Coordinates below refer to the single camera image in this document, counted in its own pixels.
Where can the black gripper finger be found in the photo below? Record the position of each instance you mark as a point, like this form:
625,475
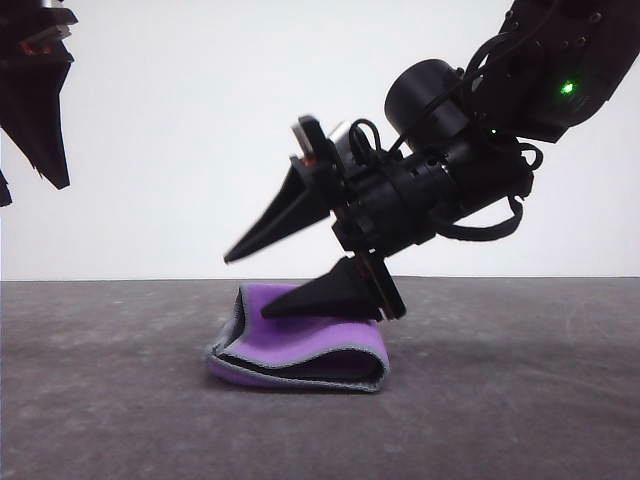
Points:
330,295
35,110
295,205
5,192

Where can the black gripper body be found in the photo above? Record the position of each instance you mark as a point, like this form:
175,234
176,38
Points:
20,20
400,205

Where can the purple towel with grey hem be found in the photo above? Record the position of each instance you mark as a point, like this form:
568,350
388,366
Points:
310,340

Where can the grey table cloth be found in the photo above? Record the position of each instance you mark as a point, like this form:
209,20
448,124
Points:
100,400

